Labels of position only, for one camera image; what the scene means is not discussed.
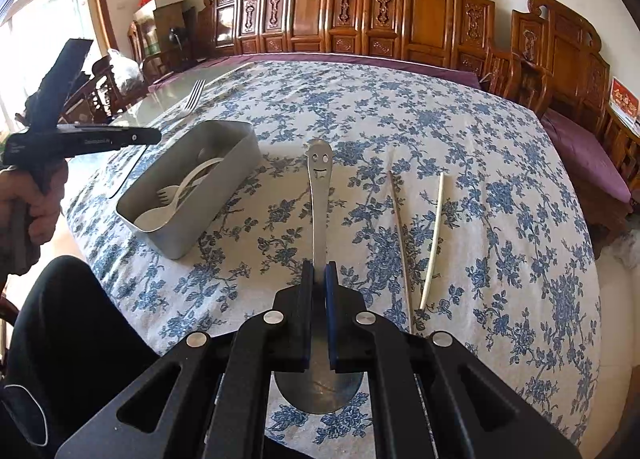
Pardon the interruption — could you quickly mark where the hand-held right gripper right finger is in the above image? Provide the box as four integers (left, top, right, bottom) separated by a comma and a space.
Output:
324, 261, 583, 459

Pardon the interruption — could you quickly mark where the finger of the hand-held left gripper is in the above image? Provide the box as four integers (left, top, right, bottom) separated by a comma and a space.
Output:
59, 127, 164, 158
56, 122, 151, 133

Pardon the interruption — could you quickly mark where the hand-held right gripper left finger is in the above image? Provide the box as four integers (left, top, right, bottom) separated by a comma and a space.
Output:
54, 260, 317, 459

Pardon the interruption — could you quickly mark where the white plastic fork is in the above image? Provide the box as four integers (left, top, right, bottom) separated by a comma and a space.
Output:
156, 178, 208, 206

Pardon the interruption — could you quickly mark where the white plastic spoon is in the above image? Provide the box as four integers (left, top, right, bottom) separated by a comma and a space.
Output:
134, 157, 226, 232

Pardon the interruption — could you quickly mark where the metal spoon with smiley face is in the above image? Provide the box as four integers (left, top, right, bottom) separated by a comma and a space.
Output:
272, 138, 368, 415

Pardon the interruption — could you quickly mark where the grey utensil box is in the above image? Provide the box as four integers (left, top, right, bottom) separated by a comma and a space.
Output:
115, 120, 261, 260

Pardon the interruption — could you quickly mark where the person's left hand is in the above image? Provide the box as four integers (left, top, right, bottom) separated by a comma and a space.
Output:
0, 159, 69, 250

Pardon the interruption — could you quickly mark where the clear plastic bag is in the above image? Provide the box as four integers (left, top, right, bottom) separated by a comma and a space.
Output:
106, 48, 145, 92

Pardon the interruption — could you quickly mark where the metal fork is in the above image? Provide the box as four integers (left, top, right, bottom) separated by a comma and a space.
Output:
179, 79, 207, 116

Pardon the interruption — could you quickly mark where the wooden chopstick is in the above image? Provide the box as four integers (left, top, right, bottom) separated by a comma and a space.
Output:
389, 170, 414, 335

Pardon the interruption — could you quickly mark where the large brown cardboard box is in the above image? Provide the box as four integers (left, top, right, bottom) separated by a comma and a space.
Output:
152, 3, 197, 57

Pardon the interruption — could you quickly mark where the white chopstick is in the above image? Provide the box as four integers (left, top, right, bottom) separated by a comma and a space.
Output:
419, 172, 447, 311

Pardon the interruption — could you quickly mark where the person's black trouser leg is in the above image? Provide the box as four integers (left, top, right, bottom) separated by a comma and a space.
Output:
0, 255, 168, 459

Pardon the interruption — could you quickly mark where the blue floral tablecloth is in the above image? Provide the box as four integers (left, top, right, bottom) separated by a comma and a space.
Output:
65, 59, 603, 450

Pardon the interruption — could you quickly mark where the long purple seat cushion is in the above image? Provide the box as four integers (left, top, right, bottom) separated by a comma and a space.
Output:
150, 53, 483, 90

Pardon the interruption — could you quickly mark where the wooden side table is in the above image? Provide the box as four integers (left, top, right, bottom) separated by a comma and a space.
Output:
600, 112, 640, 180

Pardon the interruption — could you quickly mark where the red printed box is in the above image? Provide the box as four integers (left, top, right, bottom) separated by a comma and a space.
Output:
607, 78, 640, 124

